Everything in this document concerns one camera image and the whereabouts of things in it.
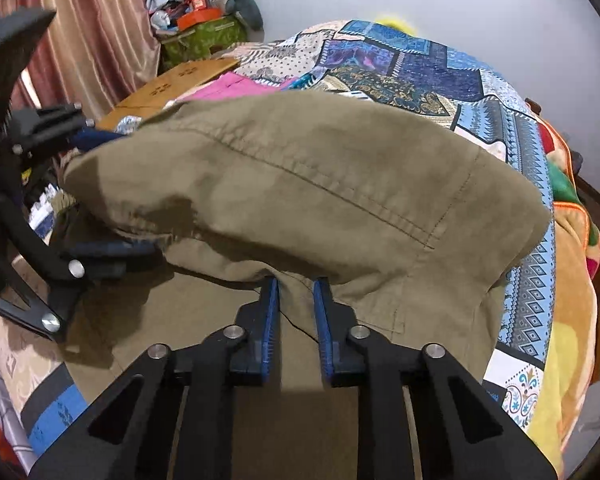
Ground orange box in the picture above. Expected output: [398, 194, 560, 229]
[176, 7, 226, 31]

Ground grey plush pillow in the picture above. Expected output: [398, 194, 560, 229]
[192, 0, 265, 32]

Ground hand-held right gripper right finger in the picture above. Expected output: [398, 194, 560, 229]
[312, 277, 556, 480]

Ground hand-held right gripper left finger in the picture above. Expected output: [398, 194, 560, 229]
[30, 277, 283, 480]

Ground patchwork printed bedsheet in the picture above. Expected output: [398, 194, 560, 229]
[115, 20, 557, 432]

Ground green patterned box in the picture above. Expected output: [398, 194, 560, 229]
[160, 15, 251, 72]

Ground yellow fuzzy thing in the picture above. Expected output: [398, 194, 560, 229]
[375, 12, 417, 34]

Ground olive khaki pants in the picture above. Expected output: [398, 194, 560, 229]
[50, 91, 554, 480]

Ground yellow orange fleece blanket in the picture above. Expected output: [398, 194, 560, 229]
[524, 105, 600, 476]

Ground blue patterned cloth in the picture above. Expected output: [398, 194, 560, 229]
[21, 360, 88, 453]

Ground beige patterned cloth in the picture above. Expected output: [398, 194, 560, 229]
[0, 255, 68, 411]

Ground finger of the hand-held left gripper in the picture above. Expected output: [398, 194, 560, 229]
[11, 102, 127, 157]
[0, 240, 161, 344]

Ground brown cardboard box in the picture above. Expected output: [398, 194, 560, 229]
[97, 57, 241, 131]

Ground striped brown curtain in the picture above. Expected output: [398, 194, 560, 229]
[0, 0, 162, 122]

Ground pink cloth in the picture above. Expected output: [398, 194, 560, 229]
[187, 72, 282, 104]

